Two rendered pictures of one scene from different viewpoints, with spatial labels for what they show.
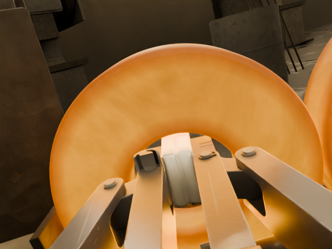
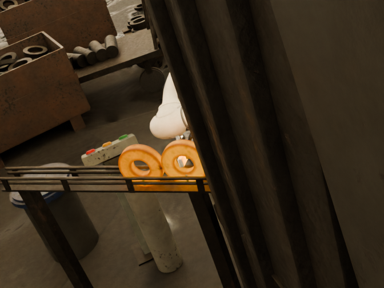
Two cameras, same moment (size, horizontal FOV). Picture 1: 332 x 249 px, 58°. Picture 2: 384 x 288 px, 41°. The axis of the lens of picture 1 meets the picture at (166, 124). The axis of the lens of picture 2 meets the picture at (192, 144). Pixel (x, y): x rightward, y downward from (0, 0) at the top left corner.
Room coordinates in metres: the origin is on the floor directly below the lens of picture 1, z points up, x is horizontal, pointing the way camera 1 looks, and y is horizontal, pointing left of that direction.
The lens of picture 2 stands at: (1.48, 0.51, 1.57)
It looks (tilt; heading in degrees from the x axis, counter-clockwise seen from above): 30 degrees down; 200
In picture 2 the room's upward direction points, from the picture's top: 19 degrees counter-clockwise
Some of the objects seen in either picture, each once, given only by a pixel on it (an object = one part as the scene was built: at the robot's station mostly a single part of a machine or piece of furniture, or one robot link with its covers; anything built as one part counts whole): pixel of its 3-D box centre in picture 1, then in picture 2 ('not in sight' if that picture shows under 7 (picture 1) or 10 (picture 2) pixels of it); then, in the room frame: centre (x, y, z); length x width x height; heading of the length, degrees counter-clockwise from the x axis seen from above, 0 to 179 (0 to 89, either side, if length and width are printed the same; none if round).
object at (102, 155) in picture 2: not in sight; (131, 198); (-0.23, -0.46, 0.31); 0.24 x 0.16 x 0.62; 120
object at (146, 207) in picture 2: not in sight; (152, 220); (-0.11, -0.35, 0.26); 0.12 x 0.12 x 0.52
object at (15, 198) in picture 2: not in sight; (58, 214); (-0.30, -0.92, 0.22); 0.32 x 0.32 x 0.43
